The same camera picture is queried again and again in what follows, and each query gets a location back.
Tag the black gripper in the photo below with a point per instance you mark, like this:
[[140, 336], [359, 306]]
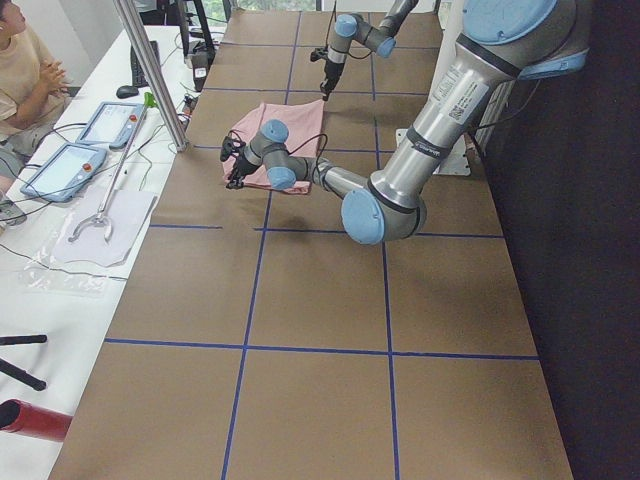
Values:
[[241, 166], [330, 73]]

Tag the pink Snoopy t-shirt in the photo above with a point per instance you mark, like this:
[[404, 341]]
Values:
[[303, 122]]

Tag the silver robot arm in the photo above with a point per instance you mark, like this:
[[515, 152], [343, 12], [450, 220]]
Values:
[[346, 28], [499, 41]]

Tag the metal reacher grabber tool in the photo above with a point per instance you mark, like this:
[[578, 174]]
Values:
[[101, 219]]

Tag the black power supply box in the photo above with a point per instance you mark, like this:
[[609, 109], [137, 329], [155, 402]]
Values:
[[199, 64]]

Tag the far blue teach pendant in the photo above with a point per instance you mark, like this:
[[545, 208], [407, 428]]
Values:
[[112, 124]]

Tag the blue teach pendant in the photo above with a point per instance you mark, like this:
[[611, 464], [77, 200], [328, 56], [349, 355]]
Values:
[[64, 173], [112, 124]]

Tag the black keyboard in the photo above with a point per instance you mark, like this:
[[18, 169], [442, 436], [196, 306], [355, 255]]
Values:
[[138, 78]]

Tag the black computer mouse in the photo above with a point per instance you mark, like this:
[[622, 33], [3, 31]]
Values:
[[126, 91]]

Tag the near blue teach pendant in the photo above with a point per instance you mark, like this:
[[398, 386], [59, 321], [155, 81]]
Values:
[[64, 173]]

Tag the clear plastic sheet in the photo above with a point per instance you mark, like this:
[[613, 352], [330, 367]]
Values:
[[46, 273]]

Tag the seated person beige shirt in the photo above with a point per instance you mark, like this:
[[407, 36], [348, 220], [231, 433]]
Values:
[[34, 85]]

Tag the black tripod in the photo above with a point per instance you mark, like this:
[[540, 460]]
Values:
[[20, 363]]

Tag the red cylinder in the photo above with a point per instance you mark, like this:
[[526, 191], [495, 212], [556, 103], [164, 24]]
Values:
[[23, 418]]

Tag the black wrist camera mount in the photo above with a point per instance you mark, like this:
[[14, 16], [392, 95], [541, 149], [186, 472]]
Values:
[[232, 145], [318, 54]]

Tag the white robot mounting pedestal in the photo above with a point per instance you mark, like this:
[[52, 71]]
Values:
[[450, 17]]

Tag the aluminium frame post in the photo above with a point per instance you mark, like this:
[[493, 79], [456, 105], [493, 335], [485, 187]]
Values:
[[139, 40]]

